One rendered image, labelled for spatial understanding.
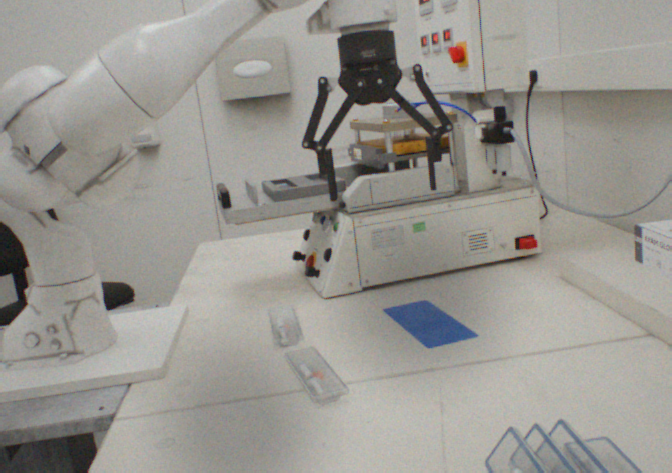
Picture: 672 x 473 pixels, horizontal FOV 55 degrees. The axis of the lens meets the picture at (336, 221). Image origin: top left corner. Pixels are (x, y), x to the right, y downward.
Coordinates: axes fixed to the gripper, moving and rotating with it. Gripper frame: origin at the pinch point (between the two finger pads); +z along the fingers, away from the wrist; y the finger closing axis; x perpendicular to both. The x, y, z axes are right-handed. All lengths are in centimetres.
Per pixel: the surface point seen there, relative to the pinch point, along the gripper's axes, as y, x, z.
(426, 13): 12, 82, -29
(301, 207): -21, 51, 11
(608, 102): 57, 92, -1
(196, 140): -91, 198, 1
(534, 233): 31, 64, 25
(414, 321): 1.7, 29.1, 31.1
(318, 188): -17, 54, 7
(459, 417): 7.1, -7.1, 31.2
